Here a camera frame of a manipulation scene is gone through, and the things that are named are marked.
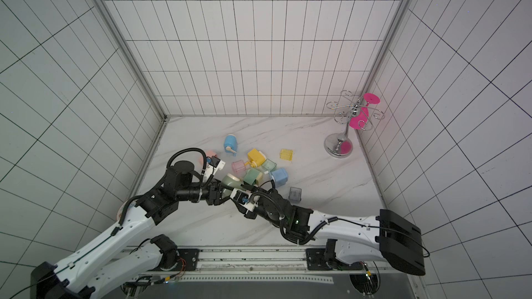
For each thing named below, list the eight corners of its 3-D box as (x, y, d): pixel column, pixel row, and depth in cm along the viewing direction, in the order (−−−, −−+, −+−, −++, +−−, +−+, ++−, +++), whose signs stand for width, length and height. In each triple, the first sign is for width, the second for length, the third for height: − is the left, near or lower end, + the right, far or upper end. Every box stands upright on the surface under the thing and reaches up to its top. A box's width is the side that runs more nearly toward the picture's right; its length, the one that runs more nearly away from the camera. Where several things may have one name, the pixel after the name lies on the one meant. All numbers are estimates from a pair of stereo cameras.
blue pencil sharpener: (275, 189, 92) (275, 181, 87) (270, 179, 95) (270, 172, 90) (288, 183, 94) (289, 175, 88) (283, 174, 97) (283, 166, 91)
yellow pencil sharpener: (243, 164, 99) (243, 161, 97) (252, 149, 104) (252, 147, 103) (259, 170, 97) (259, 168, 95) (267, 155, 102) (267, 153, 100)
